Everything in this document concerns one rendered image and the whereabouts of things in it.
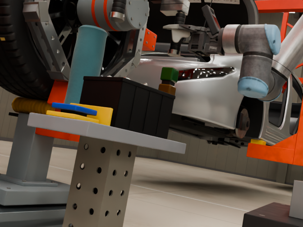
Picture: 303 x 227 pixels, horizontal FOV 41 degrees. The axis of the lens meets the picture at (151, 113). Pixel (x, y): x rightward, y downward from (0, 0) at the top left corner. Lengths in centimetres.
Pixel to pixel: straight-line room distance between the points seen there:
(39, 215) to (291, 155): 367
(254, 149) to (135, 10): 364
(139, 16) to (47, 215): 70
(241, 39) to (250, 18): 343
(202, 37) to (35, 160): 70
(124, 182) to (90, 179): 8
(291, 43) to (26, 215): 98
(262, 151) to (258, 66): 356
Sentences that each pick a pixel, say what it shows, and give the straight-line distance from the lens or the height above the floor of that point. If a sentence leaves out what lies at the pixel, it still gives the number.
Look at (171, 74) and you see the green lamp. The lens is 117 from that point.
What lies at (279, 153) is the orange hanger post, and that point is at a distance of 472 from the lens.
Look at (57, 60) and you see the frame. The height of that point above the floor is 63.
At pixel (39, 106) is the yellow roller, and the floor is 49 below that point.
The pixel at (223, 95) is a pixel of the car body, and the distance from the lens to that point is 388.
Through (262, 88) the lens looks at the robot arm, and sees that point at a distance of 124.
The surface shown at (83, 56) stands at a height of 65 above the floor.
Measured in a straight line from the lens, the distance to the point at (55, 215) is 139.
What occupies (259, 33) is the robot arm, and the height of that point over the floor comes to 81.
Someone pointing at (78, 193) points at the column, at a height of 29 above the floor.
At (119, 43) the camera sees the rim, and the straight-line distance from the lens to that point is 164.
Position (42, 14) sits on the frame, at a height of 74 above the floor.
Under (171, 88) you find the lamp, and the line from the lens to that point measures 117.
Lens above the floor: 42
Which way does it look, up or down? 5 degrees up
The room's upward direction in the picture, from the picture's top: 10 degrees clockwise
